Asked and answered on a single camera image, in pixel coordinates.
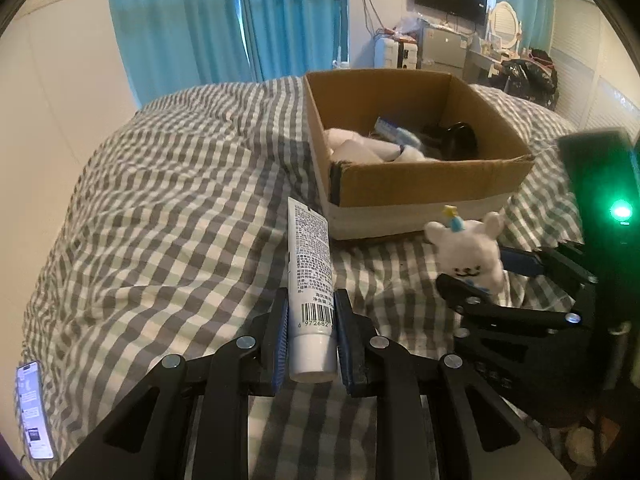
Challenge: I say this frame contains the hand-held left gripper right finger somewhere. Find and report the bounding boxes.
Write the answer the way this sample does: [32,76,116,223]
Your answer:
[334,288,573,480]

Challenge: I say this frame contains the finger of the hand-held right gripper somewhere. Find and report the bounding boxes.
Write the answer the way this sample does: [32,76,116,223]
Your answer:
[435,272,587,361]
[499,242,598,286]

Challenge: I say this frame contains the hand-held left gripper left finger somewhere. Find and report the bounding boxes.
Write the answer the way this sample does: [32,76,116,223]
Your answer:
[50,287,291,480]

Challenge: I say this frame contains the white plush toy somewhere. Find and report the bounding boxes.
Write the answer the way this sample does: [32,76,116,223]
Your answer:
[424,204,508,293]

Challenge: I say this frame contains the white cream tube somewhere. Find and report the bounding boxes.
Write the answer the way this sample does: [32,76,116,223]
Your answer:
[287,197,338,383]

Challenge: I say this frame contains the brown cardboard box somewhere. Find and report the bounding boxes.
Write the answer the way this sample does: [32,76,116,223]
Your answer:
[303,70,536,241]

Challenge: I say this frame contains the black rounded object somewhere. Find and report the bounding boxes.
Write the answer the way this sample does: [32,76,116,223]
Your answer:
[422,121,480,161]

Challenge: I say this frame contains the blue tissue packet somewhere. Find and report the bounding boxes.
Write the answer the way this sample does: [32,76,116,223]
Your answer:
[375,116,423,148]

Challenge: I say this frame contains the white handheld hair dryer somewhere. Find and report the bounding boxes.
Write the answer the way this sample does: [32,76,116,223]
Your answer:
[334,139,401,163]

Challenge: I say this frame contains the beige fluffy item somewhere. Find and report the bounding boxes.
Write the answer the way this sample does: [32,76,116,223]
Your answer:
[565,425,608,466]

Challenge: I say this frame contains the grey checked blanket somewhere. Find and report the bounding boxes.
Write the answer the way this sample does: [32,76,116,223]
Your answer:
[15,77,601,480]

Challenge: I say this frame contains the pile of black clothes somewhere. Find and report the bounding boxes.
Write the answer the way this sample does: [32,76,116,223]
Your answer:
[492,49,558,108]

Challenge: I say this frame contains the white louvred wardrobe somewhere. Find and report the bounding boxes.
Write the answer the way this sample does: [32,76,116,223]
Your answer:
[547,0,640,136]

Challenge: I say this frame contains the white dressing desk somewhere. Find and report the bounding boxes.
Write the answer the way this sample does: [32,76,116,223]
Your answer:
[465,47,503,81]

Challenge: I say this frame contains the grey mini fridge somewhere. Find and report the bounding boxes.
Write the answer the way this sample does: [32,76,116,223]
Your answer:
[417,20,473,73]

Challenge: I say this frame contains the white oval mirror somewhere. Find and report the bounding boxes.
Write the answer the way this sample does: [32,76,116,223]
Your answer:
[487,1,523,53]

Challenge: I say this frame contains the white suitcase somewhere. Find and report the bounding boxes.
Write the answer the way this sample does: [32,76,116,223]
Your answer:
[374,37,421,70]

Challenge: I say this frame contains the narrow blue curtain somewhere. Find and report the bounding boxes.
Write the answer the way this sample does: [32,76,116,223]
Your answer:
[522,0,557,53]

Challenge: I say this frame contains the smartphone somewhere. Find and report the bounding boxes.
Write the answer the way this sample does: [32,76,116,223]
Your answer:
[15,360,56,461]

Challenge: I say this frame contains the clear plastic bag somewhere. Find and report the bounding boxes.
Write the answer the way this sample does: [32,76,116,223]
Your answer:
[395,14,426,41]

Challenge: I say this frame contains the blue window curtain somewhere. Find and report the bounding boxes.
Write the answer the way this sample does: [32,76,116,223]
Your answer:
[237,0,351,81]

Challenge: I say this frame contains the wide blue curtain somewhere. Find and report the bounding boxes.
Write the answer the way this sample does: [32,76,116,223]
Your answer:
[102,0,256,106]

